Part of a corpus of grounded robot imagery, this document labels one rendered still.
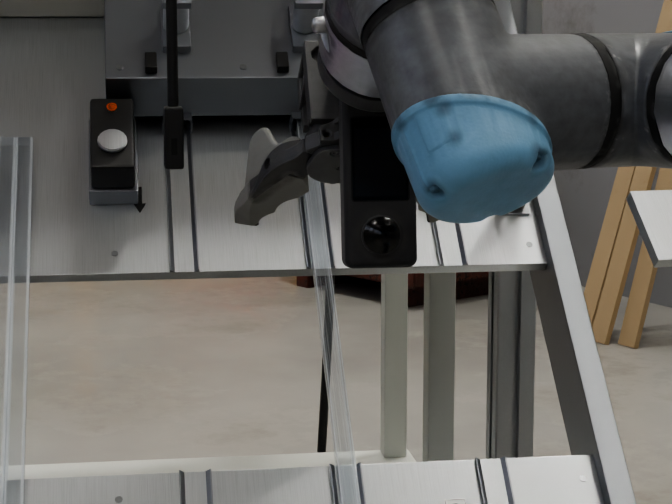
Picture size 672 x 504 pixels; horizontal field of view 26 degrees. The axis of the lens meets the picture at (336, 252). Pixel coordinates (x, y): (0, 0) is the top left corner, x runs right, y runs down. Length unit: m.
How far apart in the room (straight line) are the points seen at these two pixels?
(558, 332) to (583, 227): 5.56
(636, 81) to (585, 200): 5.93
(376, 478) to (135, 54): 0.42
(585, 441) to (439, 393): 0.49
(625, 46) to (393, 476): 0.41
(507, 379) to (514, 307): 0.07
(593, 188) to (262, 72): 5.49
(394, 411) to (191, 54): 0.78
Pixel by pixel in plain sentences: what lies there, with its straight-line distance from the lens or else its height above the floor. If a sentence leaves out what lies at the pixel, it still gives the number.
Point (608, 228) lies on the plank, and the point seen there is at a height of 0.41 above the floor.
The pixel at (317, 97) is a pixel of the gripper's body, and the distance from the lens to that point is 0.96.
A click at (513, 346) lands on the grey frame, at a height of 0.85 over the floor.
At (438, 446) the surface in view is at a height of 0.71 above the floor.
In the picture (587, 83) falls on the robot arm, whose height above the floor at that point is 1.14.
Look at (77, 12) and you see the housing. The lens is 1.36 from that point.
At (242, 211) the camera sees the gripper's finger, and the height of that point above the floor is 1.04.
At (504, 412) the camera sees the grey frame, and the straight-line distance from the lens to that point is 1.49.
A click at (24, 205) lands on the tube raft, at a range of 1.20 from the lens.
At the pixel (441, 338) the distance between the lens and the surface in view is 1.60.
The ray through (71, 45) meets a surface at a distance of 1.34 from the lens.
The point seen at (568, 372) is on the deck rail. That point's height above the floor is 0.90.
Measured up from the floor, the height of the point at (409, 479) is 0.84.
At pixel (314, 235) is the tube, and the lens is 1.19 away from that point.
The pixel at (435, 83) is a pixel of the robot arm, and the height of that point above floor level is 1.14.
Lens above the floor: 1.17
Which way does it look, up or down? 9 degrees down
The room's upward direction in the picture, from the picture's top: straight up
